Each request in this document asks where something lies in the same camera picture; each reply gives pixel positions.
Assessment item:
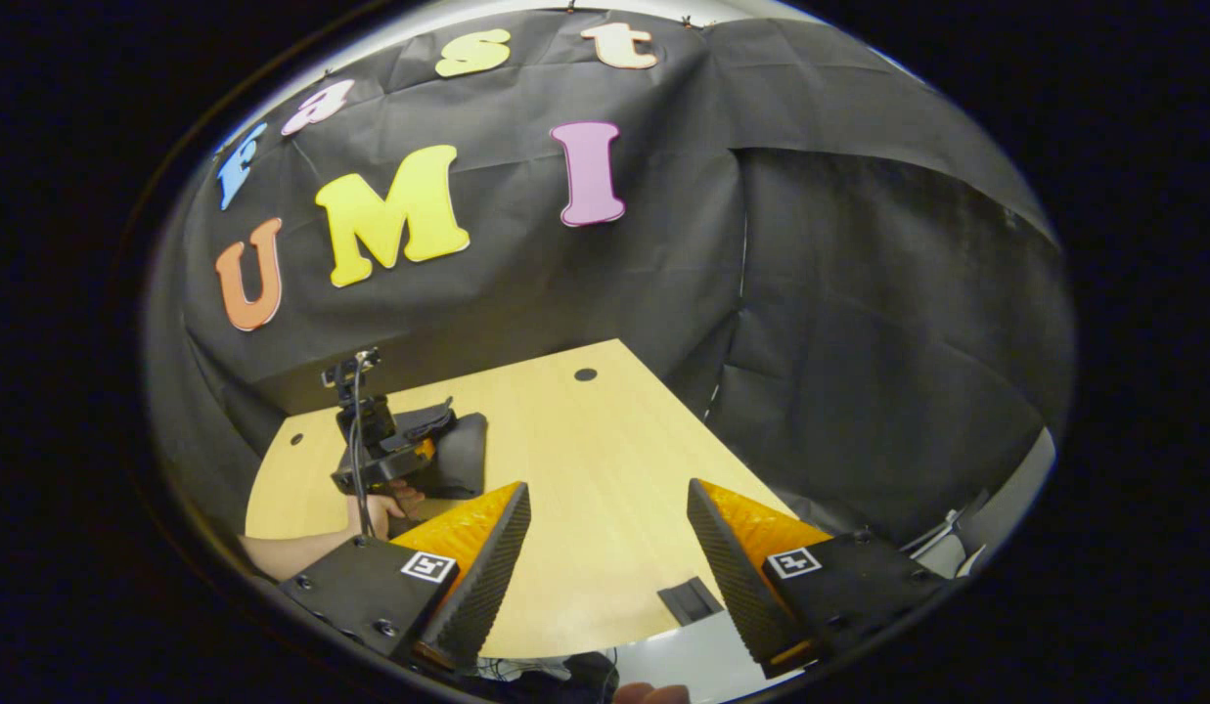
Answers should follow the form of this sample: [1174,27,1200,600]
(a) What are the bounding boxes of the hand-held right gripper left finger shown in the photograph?
[277,480,533,676]

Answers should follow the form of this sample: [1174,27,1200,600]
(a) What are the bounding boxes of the dark grey jeans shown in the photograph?
[389,409,490,502]

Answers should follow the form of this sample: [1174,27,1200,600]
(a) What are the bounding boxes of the black backdrop cloth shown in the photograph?
[145,10,1075,549]

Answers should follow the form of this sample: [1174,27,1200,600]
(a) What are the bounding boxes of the black cable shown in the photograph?
[346,367,373,545]

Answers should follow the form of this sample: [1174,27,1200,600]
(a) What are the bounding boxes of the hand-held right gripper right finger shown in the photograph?
[685,477,958,681]

